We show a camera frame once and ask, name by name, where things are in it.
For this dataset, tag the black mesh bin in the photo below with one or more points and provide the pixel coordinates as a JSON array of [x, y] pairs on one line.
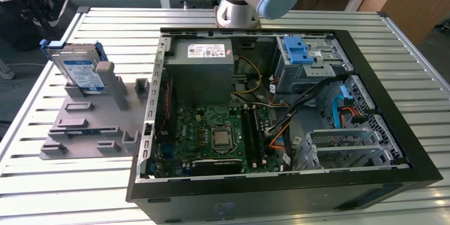
[[13, 30]]

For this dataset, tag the hard disk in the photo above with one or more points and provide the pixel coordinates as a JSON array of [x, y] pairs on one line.
[[81, 74]]

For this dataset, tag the grey parts rack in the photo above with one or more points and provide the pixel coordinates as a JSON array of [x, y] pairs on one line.
[[97, 119]]

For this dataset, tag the black office chair base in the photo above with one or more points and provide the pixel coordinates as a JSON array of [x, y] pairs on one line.
[[444, 26]]

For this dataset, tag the black graphics card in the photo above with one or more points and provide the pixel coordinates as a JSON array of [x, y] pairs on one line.
[[216, 165]]

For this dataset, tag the black PC case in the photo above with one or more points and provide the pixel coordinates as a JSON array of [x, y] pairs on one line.
[[245, 201]]

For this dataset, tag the grey power supply unit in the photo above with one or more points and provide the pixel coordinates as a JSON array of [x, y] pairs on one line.
[[200, 82]]

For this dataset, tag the blue plastic latch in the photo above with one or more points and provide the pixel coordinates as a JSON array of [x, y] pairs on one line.
[[298, 51]]

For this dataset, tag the metal optical drive cage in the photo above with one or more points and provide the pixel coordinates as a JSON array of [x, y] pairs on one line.
[[316, 72]]

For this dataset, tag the green motherboard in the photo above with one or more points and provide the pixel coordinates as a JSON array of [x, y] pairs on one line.
[[196, 140]]

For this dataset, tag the metal disk bay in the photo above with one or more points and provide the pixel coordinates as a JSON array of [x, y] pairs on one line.
[[351, 151]]

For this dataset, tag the black RAM slot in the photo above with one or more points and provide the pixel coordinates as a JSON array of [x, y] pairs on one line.
[[248, 135], [259, 138]]

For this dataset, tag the silver CPU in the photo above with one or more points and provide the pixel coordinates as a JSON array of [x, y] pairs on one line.
[[221, 138]]

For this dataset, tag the CPU socket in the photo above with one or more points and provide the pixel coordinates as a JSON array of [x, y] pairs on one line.
[[221, 125]]

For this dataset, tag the white desk foot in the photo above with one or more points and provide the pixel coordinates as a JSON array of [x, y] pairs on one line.
[[6, 73]]

